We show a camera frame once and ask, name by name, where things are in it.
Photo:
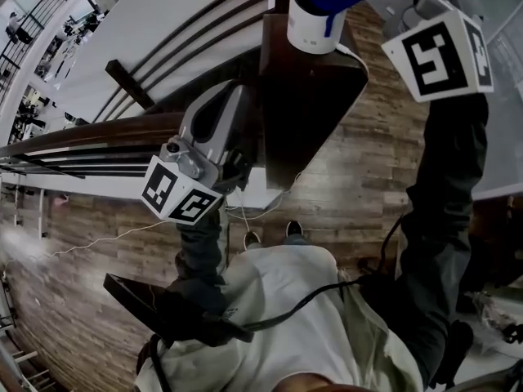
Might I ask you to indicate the person's right shoe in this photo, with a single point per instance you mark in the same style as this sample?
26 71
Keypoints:
294 228

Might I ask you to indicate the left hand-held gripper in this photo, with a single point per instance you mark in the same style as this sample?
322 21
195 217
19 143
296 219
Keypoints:
180 198

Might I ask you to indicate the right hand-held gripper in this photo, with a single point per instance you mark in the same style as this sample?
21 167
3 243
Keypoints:
437 59

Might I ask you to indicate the person's right forearm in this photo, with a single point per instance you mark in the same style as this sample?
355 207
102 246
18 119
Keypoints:
449 178

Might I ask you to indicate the person's left shoe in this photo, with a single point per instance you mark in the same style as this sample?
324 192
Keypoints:
252 239

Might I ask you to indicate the person's torso in white shirt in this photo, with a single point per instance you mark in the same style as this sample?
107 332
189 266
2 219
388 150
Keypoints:
278 308

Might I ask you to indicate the person's left forearm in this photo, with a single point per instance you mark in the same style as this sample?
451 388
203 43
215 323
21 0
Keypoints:
200 251

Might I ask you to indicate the white wooden rack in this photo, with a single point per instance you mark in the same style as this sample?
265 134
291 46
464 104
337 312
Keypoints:
24 370

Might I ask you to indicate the crumpled clear plastic sheet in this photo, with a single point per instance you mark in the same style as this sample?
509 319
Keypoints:
490 317

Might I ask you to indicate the person's shoe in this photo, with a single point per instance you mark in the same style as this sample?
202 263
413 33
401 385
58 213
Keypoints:
294 228
252 239

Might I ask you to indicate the dark wooden handrail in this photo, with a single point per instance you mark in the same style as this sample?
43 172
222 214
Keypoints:
81 135

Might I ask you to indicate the dark wooden post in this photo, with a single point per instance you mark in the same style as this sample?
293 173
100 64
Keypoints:
128 82

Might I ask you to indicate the black flat device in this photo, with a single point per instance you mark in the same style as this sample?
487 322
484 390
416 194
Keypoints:
155 304

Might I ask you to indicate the black curved railing bars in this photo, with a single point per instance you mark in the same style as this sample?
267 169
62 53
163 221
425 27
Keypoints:
192 35

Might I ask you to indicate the white metal frame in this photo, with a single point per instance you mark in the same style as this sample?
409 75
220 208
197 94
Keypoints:
24 210

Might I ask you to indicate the dark wooden corner shelf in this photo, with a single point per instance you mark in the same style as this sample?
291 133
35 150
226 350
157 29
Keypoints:
302 108

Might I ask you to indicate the black bag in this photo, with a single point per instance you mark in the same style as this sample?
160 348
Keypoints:
498 251

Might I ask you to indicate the olive vest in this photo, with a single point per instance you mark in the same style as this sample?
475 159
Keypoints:
376 341

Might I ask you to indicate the black metal railing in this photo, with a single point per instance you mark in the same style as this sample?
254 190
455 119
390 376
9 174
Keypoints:
24 23

